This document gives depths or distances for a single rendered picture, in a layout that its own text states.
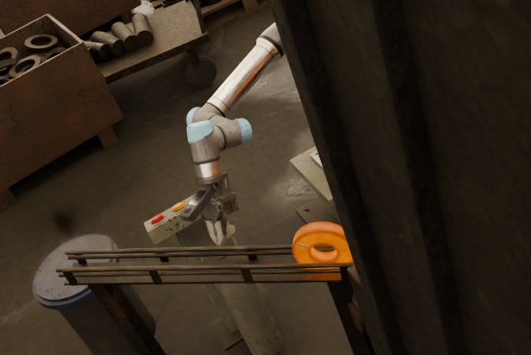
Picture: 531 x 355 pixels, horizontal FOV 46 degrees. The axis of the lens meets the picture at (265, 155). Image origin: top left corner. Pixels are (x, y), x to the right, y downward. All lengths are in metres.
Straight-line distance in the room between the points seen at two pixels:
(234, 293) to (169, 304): 0.65
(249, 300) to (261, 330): 0.15
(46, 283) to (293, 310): 0.88
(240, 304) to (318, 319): 0.39
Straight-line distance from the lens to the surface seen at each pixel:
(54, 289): 2.28
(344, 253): 1.52
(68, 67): 3.47
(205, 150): 1.71
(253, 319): 2.09
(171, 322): 2.54
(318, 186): 2.33
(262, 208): 2.79
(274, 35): 1.96
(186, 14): 4.04
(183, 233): 2.01
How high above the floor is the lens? 1.80
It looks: 36 degrees down
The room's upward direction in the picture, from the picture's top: 21 degrees counter-clockwise
